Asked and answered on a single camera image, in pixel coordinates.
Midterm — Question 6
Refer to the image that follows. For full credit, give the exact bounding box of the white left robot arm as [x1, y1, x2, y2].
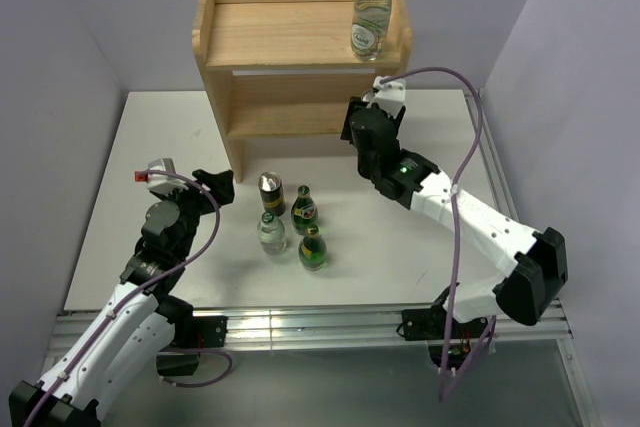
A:
[9, 159, 235, 426]

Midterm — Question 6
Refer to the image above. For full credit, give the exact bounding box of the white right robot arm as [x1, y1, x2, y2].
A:
[341, 95, 568, 337]

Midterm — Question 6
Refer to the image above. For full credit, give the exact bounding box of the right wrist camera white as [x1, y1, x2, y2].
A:
[361, 76, 407, 116]

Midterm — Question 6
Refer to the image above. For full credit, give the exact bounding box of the clear water bottle front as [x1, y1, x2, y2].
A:
[257, 211, 287, 255]

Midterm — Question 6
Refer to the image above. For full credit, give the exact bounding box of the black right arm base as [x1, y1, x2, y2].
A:
[396, 287, 488, 369]

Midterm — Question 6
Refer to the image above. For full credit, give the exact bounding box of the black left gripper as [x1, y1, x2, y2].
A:
[156, 169, 233, 258]

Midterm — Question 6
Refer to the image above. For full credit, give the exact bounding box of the green glass bottle front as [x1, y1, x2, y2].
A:
[298, 224, 327, 271]

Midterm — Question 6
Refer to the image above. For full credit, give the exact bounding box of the green glass bottle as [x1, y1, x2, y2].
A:
[291, 185, 318, 235]
[298, 224, 327, 271]

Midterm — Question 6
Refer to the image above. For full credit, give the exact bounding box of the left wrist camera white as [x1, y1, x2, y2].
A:
[134, 158, 186, 196]

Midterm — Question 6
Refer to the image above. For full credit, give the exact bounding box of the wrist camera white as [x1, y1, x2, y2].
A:
[134, 158, 186, 196]
[361, 76, 407, 116]

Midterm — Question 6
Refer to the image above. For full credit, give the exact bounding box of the aluminium rail frame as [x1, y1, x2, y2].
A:
[39, 89, 601, 427]

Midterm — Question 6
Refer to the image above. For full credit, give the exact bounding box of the clear water bottle shelf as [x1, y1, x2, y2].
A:
[350, 0, 392, 61]

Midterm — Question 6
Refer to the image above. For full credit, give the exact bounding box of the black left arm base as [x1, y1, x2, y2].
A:
[156, 315, 228, 378]

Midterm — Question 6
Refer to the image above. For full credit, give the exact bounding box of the wooden two-tier shelf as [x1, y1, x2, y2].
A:
[192, 0, 412, 181]

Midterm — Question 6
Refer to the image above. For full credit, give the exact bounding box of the black beverage can left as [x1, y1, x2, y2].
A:
[258, 172, 286, 217]

